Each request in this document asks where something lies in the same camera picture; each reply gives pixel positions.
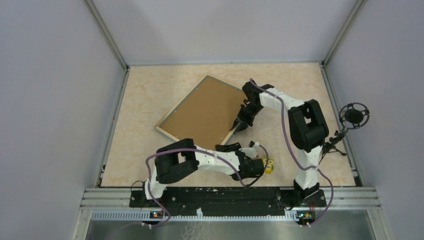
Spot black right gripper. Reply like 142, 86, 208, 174
232, 102, 264, 134

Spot wooden picture frame blue edges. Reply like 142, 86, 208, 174
153, 74, 249, 147

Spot brown cardboard backing board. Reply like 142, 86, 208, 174
158, 76, 247, 151

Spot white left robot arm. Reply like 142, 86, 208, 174
141, 138, 266, 207

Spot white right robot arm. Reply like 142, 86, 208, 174
232, 79, 329, 206

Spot yellow owl toy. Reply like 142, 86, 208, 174
262, 157, 274, 175

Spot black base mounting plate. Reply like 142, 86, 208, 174
129, 187, 328, 217

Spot black microphone tripod stand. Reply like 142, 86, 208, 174
318, 130, 347, 165

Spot black microphone with orange tip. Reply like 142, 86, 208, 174
338, 102, 370, 132

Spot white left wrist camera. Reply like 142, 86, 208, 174
239, 141, 260, 159

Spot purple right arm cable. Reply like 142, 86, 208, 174
249, 78, 335, 228

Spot aluminium rail frame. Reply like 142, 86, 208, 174
72, 186, 393, 240

